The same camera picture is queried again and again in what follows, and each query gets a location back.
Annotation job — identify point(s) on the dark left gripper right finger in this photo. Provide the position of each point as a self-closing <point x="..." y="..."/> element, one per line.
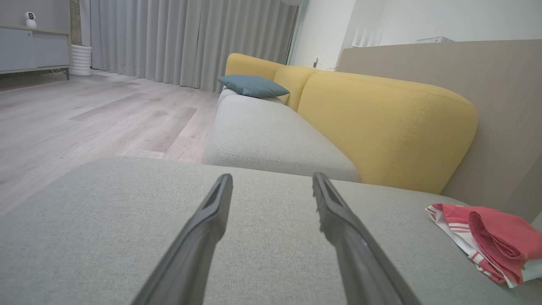
<point x="360" y="262"/>

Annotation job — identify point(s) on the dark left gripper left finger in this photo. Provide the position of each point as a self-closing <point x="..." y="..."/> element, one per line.
<point x="190" y="254"/>

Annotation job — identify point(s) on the red Bulls basketball jersey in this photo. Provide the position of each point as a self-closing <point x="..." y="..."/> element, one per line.
<point x="499" y="228"/>

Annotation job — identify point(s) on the large yellow sofa backrest cushion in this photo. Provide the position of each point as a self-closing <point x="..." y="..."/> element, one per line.
<point x="381" y="127"/>

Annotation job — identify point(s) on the long grey sofa seat cushion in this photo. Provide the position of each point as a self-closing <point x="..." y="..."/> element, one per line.
<point x="262" y="135"/>

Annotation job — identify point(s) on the short grey sofa seat cushion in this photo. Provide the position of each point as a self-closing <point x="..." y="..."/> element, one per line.
<point x="226" y="94"/>

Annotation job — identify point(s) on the blue throw pillow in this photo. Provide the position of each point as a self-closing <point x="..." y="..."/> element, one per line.
<point x="254" y="85"/>

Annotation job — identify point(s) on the narrow yellow sofa backrest cushion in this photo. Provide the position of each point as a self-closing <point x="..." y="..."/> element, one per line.
<point x="294" y="84"/>

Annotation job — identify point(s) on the long low yellow backrest cushion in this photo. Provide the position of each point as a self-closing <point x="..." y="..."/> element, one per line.
<point x="250" y="65"/>

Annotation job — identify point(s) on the grey pleated curtain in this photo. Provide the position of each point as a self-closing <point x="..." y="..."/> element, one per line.
<point x="169" y="38"/>

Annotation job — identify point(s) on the white ribbed cylinder appliance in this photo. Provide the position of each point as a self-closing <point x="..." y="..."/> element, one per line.
<point x="80" y="60"/>

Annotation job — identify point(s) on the white slatted rack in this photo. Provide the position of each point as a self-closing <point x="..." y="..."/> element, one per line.
<point x="366" y="38"/>

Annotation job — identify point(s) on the beige partition panel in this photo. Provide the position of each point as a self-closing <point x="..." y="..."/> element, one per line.
<point x="487" y="76"/>

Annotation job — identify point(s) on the grey low cabinet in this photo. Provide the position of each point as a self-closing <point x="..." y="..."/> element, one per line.
<point x="25" y="48"/>

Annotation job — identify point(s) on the wall socket plug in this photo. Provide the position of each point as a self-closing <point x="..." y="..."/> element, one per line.
<point x="316" y="62"/>

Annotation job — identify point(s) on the white security camera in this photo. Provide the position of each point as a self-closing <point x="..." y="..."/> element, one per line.
<point x="30" y="19"/>

